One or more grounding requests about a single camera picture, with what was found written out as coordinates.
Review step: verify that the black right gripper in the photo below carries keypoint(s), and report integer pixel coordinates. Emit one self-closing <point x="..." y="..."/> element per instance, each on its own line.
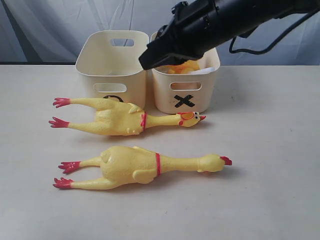
<point x="186" y="37"/>

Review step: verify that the headless yellow rubber chicken body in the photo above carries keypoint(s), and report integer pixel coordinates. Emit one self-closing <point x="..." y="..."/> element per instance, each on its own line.
<point x="185" y="68"/>

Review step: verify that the broken chicken neck with squeaker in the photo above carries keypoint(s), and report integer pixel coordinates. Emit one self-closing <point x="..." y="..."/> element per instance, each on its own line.
<point x="203" y="71"/>

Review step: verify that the yellow rubber chicken face down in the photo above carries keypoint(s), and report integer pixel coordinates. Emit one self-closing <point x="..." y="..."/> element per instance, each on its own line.
<point x="122" y="165"/>

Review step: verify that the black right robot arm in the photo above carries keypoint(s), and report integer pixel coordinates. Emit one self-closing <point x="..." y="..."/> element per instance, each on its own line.
<point x="239" y="18"/>

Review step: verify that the cream bin with circle mark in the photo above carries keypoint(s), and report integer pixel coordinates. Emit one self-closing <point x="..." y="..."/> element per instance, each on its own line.
<point x="108" y="66"/>

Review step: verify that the cream bin with X mark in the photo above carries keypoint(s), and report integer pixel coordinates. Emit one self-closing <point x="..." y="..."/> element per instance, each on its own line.
<point x="176" y="93"/>

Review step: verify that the yellow rubber chicken facing up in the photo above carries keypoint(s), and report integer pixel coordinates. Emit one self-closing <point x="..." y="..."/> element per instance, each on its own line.
<point x="115" y="118"/>

